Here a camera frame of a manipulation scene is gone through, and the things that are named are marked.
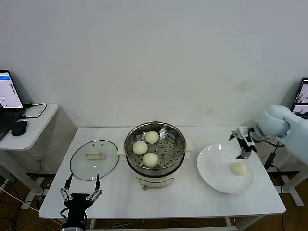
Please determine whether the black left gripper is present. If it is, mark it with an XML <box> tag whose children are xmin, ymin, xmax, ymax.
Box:
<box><xmin>60</xmin><ymin>173</ymin><xmax>103</xmax><ymax>225</ymax></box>

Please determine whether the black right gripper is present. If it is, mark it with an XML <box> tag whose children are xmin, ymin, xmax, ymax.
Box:
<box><xmin>228</xmin><ymin>125</ymin><xmax>257</xmax><ymax>160</ymax></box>

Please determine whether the white steamed baozi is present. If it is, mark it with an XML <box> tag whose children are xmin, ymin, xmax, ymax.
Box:
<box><xmin>144</xmin><ymin>130</ymin><xmax>159</xmax><ymax>145</ymax></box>
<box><xmin>132</xmin><ymin>141</ymin><xmax>148</xmax><ymax>155</ymax></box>
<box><xmin>230</xmin><ymin>162</ymin><xmax>248</xmax><ymax>177</ymax></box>
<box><xmin>142</xmin><ymin>152</ymin><xmax>159</xmax><ymax>169</ymax></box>

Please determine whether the round glass lid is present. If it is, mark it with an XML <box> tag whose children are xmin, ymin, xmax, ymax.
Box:
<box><xmin>69</xmin><ymin>139</ymin><xmax>119</xmax><ymax>181</ymax></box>

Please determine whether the stainless steel steamer basket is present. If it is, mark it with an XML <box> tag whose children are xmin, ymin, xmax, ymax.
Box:
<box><xmin>117</xmin><ymin>121</ymin><xmax>193</xmax><ymax>174</ymax></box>

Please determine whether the white round plate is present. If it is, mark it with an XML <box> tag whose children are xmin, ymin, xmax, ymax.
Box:
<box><xmin>196</xmin><ymin>144</ymin><xmax>255</xmax><ymax>195</ymax></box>

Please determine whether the white floor power strip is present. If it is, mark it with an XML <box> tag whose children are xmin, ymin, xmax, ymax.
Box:
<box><xmin>21</xmin><ymin>195</ymin><xmax>47</xmax><ymax>213</ymax></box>

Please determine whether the white side table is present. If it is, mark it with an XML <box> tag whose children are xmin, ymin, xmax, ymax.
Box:
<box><xmin>0</xmin><ymin>103</ymin><xmax>78</xmax><ymax>208</ymax></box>
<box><xmin>247</xmin><ymin>113</ymin><xmax>305</xmax><ymax>207</ymax></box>

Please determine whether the white electric cooker base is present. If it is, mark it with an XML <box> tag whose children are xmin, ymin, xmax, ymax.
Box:
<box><xmin>119</xmin><ymin>151</ymin><xmax>191</xmax><ymax>191</ymax></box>

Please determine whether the grey laptop with dark screen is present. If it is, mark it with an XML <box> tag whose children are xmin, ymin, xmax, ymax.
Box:
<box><xmin>291</xmin><ymin>77</ymin><xmax>308</xmax><ymax>120</ymax></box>

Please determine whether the black computer mouse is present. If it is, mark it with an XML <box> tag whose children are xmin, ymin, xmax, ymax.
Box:
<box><xmin>11</xmin><ymin>120</ymin><xmax>28</xmax><ymax>137</ymax></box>

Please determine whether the black laptop with white window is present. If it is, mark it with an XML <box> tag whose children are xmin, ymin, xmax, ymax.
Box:
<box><xmin>0</xmin><ymin>69</ymin><xmax>26</xmax><ymax>141</ymax></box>

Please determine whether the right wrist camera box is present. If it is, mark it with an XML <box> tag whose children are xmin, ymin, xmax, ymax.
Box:
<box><xmin>243</xmin><ymin>134</ymin><xmax>256</xmax><ymax>147</ymax></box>

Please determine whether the black power adapter with cable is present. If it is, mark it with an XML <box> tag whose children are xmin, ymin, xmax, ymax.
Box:
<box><xmin>263</xmin><ymin>145</ymin><xmax>284</xmax><ymax>195</ymax></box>

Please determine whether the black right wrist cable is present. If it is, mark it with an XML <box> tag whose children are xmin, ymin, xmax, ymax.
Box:
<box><xmin>263</xmin><ymin>138</ymin><xmax>286</xmax><ymax>148</ymax></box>

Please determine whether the black laptop charger cable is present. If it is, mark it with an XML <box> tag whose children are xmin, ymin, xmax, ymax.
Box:
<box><xmin>20</xmin><ymin>103</ymin><xmax>48</xmax><ymax>119</ymax></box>

